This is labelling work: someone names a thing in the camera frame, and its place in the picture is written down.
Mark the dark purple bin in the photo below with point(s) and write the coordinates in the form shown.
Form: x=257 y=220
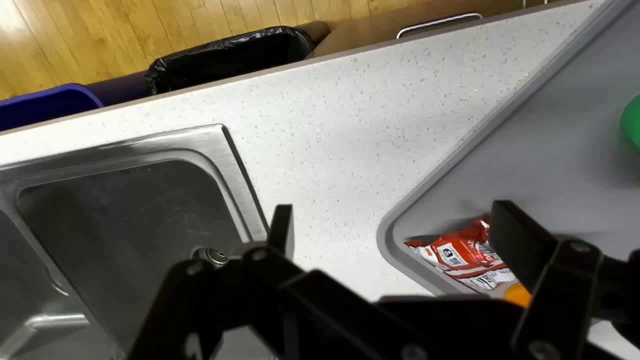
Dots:
x=120 y=88

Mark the grey plastic tray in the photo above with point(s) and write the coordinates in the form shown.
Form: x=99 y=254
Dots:
x=547 y=147

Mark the blue bin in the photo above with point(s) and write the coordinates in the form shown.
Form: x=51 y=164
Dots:
x=47 y=107

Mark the stainless steel sink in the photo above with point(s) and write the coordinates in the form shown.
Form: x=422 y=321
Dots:
x=101 y=220

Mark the green plastic cup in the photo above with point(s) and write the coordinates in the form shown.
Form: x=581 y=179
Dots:
x=632 y=122

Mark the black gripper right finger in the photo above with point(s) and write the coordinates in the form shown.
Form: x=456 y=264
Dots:
x=566 y=292

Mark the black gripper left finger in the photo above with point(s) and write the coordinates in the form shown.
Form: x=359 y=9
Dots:
x=200 y=313

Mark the wooden base cabinet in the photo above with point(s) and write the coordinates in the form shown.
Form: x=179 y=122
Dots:
x=360 y=33

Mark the red snack bag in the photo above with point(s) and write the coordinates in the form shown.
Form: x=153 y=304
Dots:
x=461 y=257

